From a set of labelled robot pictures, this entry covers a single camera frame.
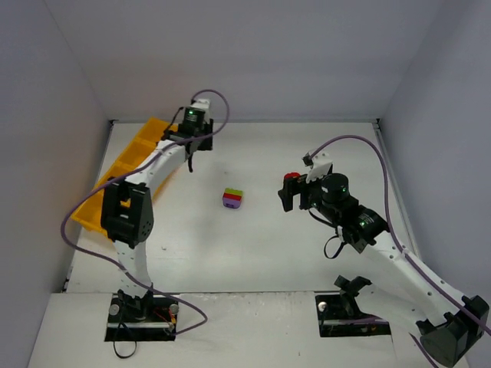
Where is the black loop cable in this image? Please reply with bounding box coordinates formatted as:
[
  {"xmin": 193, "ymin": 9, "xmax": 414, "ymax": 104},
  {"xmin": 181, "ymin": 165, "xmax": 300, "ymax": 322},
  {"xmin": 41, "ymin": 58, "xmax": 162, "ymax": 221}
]
[{"xmin": 112, "ymin": 325, "xmax": 138, "ymax": 360}]

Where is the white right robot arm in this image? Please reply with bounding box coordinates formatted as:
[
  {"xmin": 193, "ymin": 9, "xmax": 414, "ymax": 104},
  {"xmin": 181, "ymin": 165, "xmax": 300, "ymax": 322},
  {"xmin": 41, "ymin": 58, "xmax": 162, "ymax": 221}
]
[{"xmin": 278, "ymin": 172, "xmax": 489, "ymax": 367}]

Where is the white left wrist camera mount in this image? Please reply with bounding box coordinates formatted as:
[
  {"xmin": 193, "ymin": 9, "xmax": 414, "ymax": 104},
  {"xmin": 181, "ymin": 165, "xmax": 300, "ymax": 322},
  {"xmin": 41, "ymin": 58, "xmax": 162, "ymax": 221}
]
[{"xmin": 190, "ymin": 98, "xmax": 211, "ymax": 113}]

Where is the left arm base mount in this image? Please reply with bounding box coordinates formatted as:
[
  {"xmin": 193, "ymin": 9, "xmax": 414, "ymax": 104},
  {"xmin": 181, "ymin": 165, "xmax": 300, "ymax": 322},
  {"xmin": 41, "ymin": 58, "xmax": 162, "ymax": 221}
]
[{"xmin": 104, "ymin": 294, "xmax": 180, "ymax": 342}]

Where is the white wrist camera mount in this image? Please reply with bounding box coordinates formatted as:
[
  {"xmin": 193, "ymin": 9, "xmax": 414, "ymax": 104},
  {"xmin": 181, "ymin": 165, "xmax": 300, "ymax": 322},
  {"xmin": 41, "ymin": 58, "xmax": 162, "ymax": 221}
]
[
  {"xmin": 190, "ymin": 98, "xmax": 211, "ymax": 113},
  {"xmin": 302, "ymin": 152, "xmax": 333, "ymax": 184}
]

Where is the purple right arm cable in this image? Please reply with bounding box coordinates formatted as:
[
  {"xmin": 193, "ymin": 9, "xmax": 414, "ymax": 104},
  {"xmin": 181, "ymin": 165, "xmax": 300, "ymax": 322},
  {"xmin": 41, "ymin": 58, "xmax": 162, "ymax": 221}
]
[{"xmin": 310, "ymin": 134, "xmax": 491, "ymax": 368}]

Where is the red curved lego brick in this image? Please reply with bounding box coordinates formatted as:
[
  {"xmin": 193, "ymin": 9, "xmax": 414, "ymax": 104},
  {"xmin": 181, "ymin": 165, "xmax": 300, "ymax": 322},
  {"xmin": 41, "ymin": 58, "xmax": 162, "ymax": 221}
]
[{"xmin": 283, "ymin": 172, "xmax": 301, "ymax": 182}]

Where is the yellow divided plastic tray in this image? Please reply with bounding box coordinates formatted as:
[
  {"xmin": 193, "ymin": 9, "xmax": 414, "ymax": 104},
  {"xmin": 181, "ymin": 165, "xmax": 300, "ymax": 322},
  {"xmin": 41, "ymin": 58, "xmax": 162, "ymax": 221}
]
[{"xmin": 71, "ymin": 117, "xmax": 170, "ymax": 237}]

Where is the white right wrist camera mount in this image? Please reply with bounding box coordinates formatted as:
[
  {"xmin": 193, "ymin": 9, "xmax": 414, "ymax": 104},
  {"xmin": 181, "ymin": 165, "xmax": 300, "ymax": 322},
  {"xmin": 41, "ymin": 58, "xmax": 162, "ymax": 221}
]
[{"xmin": 302, "ymin": 152, "xmax": 333, "ymax": 184}]

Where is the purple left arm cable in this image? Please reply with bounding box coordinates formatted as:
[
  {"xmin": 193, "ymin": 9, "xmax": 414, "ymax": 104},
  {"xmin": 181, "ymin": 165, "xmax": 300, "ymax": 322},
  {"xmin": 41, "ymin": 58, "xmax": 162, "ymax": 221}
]
[{"xmin": 60, "ymin": 90, "xmax": 230, "ymax": 337}]

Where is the striped lego stack purple base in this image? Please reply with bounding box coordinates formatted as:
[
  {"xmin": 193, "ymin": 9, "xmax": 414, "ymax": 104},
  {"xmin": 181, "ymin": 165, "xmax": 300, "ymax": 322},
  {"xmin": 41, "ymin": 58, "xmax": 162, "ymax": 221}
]
[{"xmin": 222, "ymin": 188, "xmax": 244, "ymax": 209}]

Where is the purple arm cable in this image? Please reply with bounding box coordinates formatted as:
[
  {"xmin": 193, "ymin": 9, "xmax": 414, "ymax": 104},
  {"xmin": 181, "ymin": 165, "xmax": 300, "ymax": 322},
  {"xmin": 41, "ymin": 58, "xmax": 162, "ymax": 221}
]
[
  {"xmin": 310, "ymin": 134, "xmax": 491, "ymax": 368},
  {"xmin": 60, "ymin": 90, "xmax": 230, "ymax": 337}
]

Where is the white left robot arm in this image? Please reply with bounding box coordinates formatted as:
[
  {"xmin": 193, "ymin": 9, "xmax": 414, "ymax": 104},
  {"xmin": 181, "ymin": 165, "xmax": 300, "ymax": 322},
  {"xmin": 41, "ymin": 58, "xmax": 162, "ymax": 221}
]
[{"xmin": 101, "ymin": 99, "xmax": 213, "ymax": 320}]

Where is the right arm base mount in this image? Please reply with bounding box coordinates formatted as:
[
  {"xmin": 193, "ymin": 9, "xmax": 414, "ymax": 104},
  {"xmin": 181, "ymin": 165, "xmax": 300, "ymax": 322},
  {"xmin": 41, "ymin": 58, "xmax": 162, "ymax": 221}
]
[{"xmin": 315, "ymin": 293, "xmax": 391, "ymax": 338}]

